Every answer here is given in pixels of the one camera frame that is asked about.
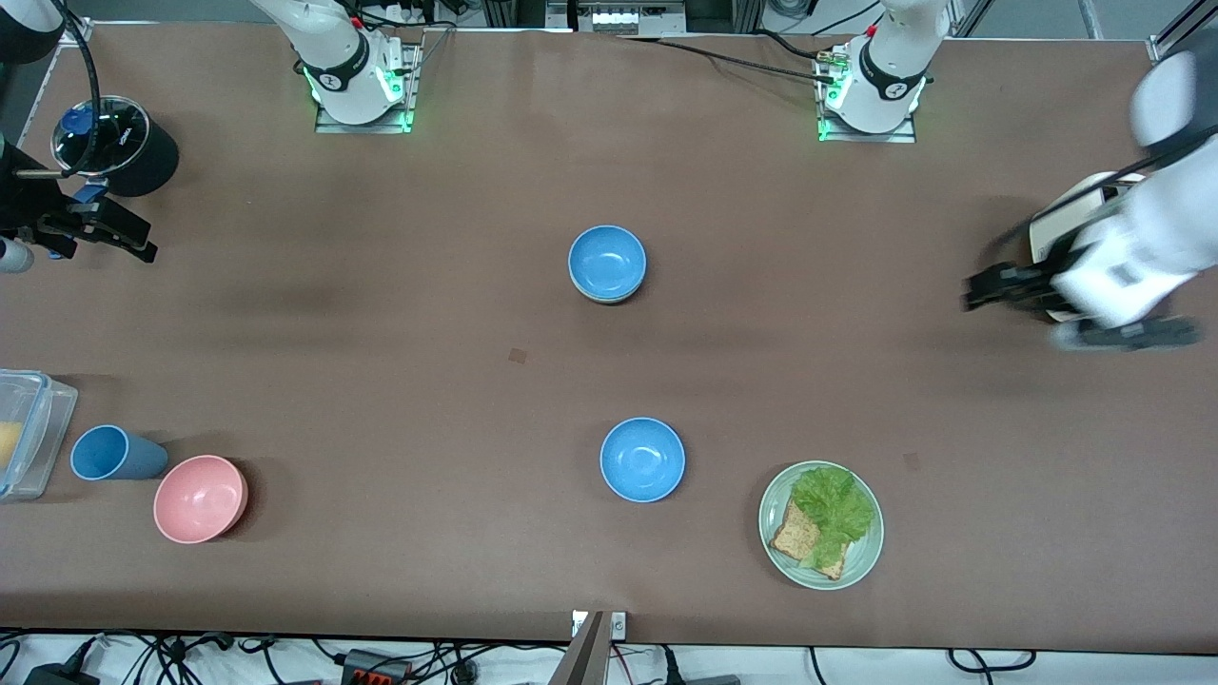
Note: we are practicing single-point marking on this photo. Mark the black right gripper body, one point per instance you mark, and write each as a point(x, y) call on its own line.
point(29, 202)

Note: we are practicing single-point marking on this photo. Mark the green bowl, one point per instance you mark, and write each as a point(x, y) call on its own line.
point(609, 301)

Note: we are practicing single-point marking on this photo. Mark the blue bowl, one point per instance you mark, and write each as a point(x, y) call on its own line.
point(607, 259)
point(642, 459)

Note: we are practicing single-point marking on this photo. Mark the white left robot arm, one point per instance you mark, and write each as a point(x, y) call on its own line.
point(894, 57)

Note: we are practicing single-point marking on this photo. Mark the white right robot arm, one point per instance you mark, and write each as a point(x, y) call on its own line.
point(338, 57)

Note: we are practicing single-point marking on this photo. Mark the pink bowl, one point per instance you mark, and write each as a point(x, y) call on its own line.
point(200, 499)

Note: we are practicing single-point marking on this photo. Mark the white kitchen appliance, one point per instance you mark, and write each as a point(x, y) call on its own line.
point(1051, 228)

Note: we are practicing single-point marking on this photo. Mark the glass pot lid blue knob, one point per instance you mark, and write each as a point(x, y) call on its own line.
point(107, 133)

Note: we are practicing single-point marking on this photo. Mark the clear plastic container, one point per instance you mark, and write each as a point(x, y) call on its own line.
point(43, 428)

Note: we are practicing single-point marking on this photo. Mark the blue cup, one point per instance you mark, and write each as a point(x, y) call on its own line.
point(116, 453)

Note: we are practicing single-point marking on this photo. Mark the yellow food item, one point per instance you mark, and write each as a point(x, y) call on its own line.
point(8, 445)

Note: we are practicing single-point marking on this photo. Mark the green lettuce leaf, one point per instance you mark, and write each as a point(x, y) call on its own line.
point(835, 504)

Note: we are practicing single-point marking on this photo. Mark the green plate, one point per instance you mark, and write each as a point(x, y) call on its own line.
point(861, 557)

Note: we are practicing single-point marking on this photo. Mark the brown bread slice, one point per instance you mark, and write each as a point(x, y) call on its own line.
point(792, 538)

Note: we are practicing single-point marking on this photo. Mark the black power brick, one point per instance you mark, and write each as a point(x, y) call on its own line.
point(57, 676)

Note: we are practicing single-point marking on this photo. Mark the grey power strip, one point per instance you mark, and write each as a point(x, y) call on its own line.
point(628, 14)

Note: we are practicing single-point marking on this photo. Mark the black orange power adapter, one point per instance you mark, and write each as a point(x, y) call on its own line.
point(376, 668)

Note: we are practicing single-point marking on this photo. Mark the aluminium frame profile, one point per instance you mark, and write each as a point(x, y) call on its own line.
point(1175, 38)
point(76, 29)

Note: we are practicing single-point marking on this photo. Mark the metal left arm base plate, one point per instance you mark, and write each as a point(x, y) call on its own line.
point(868, 137)

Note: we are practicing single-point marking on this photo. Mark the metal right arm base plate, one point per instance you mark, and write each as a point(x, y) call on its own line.
point(411, 86)

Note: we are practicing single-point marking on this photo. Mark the white pole bracket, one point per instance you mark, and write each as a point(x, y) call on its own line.
point(618, 625)

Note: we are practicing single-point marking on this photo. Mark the grey camera pole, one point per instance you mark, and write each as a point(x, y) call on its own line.
point(582, 656)

